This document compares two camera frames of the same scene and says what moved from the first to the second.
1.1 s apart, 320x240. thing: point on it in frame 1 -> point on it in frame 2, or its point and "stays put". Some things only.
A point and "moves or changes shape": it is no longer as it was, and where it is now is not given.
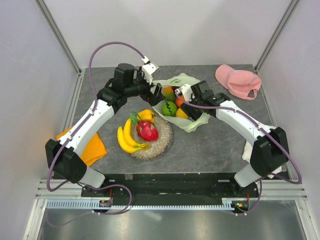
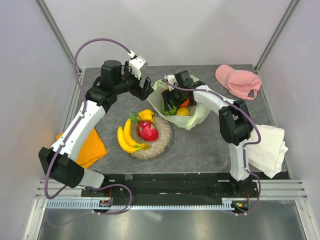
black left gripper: [153, 98] -> [127, 71]
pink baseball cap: [240, 83] stays put
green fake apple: [169, 108] stays put
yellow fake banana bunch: [126, 141] stays put
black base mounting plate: [170, 186] stays put
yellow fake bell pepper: [146, 115] stays put
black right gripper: [187, 109] -> [166, 96]
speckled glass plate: [157, 147] stays put
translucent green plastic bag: [176, 81] moves or changes shape
